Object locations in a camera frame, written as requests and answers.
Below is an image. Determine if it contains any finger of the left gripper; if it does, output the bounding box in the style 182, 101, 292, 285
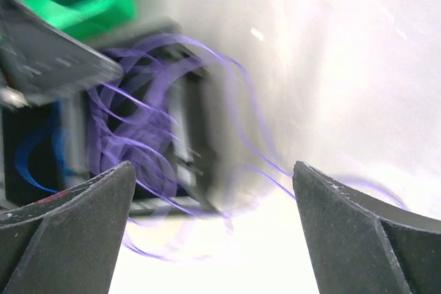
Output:
1, 0, 123, 105

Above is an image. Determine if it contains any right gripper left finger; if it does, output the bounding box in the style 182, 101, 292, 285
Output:
1, 162, 136, 294

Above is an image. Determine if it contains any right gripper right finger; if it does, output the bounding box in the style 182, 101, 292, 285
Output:
293, 161, 440, 294

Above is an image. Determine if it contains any blue thin wire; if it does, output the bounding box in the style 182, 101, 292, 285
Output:
14, 101, 80, 195

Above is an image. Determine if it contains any black two-compartment tray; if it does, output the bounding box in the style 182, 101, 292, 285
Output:
1, 22, 218, 217

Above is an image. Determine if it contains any purple thin wire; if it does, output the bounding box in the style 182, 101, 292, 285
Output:
85, 34, 409, 262

